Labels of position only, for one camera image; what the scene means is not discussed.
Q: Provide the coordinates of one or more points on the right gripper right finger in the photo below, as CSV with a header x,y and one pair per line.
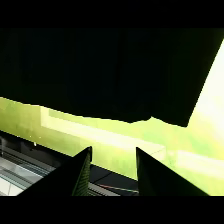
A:
x,y
160,180

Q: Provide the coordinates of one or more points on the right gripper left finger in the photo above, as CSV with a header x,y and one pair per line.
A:
x,y
66,176

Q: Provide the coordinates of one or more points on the black trousers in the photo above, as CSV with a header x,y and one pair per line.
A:
x,y
100,73

